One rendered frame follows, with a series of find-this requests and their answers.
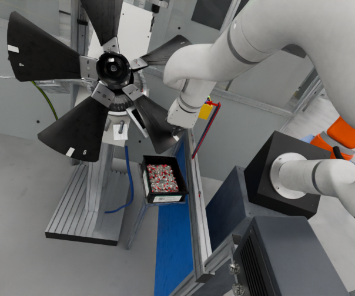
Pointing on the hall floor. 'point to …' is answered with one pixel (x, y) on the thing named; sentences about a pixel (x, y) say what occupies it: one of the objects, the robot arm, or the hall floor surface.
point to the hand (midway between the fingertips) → (174, 130)
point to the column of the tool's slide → (79, 43)
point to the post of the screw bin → (136, 225)
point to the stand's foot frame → (73, 230)
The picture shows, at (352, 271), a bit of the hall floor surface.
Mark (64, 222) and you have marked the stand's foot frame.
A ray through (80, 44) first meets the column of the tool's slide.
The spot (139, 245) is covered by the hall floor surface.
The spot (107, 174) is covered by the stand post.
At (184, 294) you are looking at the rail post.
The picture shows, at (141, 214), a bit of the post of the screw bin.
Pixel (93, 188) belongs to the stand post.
